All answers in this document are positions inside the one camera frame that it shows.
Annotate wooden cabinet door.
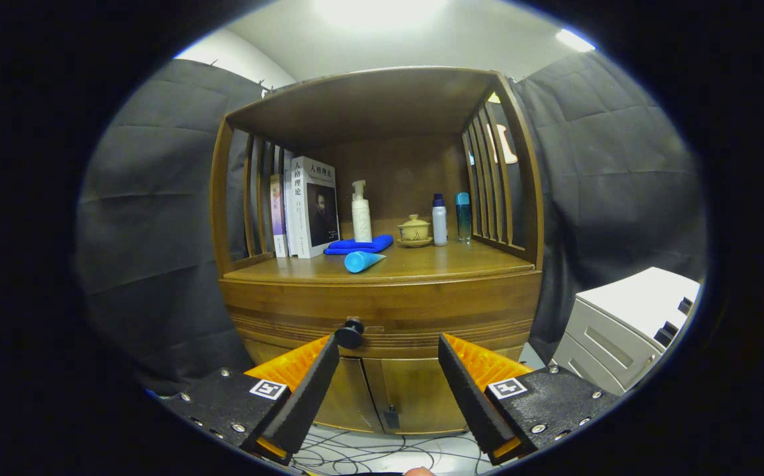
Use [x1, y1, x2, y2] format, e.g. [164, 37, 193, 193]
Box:
[245, 344, 386, 434]
[360, 340, 528, 435]

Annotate black floor cables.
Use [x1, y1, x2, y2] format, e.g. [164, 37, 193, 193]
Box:
[289, 426, 495, 476]

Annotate white pump bottle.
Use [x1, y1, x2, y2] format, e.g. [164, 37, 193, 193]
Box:
[351, 180, 373, 243]

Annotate black backdrop cloth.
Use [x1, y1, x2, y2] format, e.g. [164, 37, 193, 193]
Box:
[73, 52, 710, 394]

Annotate wooden cabinet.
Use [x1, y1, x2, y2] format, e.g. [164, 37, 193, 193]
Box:
[209, 66, 545, 437]

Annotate white filing cabinet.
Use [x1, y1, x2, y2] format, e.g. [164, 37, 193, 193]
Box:
[549, 266, 701, 396]

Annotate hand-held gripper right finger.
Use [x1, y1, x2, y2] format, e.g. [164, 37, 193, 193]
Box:
[437, 333, 621, 465]

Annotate ceiling light panel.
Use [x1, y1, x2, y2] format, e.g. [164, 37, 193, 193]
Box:
[557, 28, 597, 52]
[316, 0, 449, 27]

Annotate wooden countertop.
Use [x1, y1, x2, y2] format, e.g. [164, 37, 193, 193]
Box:
[223, 238, 538, 286]

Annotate wooden drawer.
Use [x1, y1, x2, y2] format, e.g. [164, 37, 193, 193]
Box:
[219, 268, 543, 358]

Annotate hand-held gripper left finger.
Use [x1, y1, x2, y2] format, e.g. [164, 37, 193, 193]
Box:
[164, 334, 341, 465]

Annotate white portrait book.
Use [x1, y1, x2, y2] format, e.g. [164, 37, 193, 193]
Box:
[291, 156, 341, 259]

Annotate white and blue tube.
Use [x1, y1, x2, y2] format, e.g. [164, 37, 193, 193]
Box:
[344, 251, 387, 274]

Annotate black drawer knob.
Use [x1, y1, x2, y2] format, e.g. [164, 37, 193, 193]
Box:
[334, 317, 365, 350]

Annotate purple book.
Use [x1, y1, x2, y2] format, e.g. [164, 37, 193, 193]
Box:
[270, 174, 289, 258]

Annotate white bottle with blue cap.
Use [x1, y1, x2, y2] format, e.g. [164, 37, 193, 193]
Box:
[432, 193, 449, 247]

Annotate yellow lidded teacup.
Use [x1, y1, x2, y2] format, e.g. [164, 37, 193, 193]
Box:
[398, 214, 432, 242]

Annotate teal bottle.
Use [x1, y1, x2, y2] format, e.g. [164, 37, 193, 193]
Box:
[455, 192, 472, 244]

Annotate blue folded cloth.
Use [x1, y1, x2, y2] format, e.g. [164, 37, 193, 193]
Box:
[324, 234, 395, 256]

